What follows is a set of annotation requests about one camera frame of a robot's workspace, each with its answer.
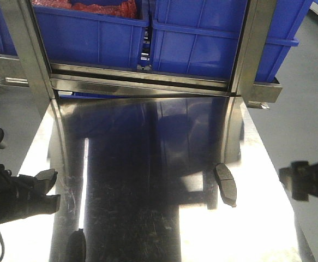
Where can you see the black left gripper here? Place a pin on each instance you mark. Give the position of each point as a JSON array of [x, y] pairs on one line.
[[19, 200]]

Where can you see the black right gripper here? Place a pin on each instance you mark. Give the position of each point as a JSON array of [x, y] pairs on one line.
[[292, 180]]

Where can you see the brake pad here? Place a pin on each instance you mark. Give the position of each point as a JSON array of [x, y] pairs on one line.
[[45, 180], [226, 184]]

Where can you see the blue plastic bin right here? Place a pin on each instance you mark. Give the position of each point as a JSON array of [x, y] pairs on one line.
[[201, 37]]

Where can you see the blue bin with red bags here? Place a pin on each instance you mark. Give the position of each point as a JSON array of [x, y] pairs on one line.
[[84, 37]]

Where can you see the stainless steel rack frame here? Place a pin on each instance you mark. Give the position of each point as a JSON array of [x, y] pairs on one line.
[[46, 79]]

